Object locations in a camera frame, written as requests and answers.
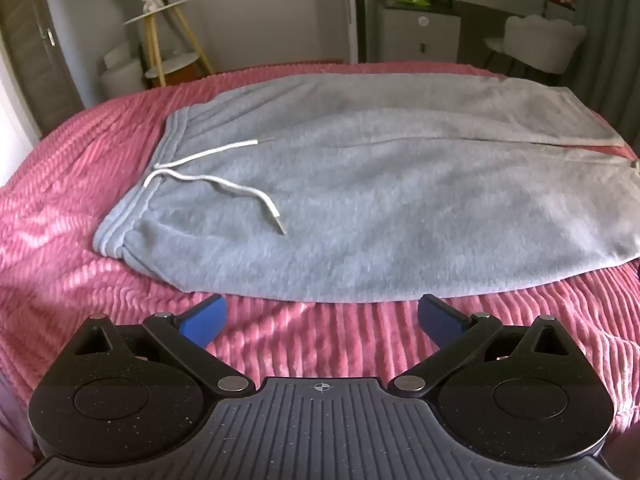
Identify white shell-back chair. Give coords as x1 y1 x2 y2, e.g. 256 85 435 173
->
484 14 589 80

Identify grey curtain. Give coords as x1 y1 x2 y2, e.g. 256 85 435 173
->
569 0 640 128

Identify grey sweat pants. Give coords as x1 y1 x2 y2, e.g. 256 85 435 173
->
94 74 640 305

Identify grey-brown door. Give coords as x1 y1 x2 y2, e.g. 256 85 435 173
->
0 0 87 137

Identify wooden tripod side table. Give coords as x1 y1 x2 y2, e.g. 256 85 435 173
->
122 0 216 88

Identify pink ribbed blanket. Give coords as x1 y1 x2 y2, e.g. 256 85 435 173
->
0 61 640 466

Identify white drawer cabinet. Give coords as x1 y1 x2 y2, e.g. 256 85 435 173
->
376 1 462 64

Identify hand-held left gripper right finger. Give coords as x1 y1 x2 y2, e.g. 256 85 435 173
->
387 294 572 397

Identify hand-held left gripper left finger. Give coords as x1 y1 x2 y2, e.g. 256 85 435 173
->
70 294 257 397

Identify white door frame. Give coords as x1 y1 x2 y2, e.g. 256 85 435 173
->
342 0 362 64

